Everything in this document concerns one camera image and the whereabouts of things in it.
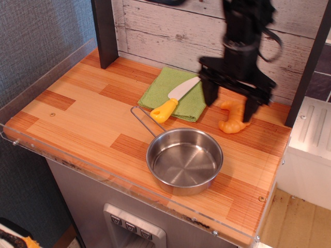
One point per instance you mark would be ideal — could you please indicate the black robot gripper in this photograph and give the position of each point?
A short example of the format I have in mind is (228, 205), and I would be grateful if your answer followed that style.
(237, 71)

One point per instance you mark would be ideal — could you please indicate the orange plastic toy croissant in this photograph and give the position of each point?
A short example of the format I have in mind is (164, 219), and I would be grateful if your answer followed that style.
(234, 123)

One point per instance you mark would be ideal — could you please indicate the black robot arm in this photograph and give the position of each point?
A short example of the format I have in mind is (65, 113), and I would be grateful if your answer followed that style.
(247, 20)

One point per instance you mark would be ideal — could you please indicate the green cloth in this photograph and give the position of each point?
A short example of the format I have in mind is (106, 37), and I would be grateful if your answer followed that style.
(190, 106)

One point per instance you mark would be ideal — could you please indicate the stainless steel saucepan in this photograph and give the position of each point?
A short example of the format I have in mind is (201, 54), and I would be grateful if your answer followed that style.
(184, 161)

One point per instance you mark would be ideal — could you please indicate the white ribbed side cabinet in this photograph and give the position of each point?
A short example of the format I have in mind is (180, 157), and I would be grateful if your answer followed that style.
(305, 168)

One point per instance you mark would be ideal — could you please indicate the silver dispenser button panel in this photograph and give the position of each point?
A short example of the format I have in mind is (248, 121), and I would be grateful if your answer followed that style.
(128, 230)

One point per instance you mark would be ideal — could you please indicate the silver toy fridge cabinet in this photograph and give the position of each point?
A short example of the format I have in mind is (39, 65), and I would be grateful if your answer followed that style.
(86, 197)

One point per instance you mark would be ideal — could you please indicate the orange object bottom left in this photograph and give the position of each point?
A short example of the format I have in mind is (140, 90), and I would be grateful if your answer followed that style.
(30, 243)

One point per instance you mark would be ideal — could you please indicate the dark right shelf post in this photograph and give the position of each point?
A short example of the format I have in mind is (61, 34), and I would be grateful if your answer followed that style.
(310, 67)

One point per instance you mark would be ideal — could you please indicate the dark shelf post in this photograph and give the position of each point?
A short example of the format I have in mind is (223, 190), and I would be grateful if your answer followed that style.
(105, 31)
(310, 67)

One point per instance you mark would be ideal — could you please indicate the yellow handled toy knife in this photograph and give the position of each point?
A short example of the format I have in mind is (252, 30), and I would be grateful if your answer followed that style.
(163, 112)

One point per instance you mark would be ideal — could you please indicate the dark left shelf post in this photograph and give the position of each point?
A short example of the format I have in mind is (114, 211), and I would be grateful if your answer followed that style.
(105, 31)

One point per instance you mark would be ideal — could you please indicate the clear acrylic guard rail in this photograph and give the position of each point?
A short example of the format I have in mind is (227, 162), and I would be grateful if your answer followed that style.
(86, 122)

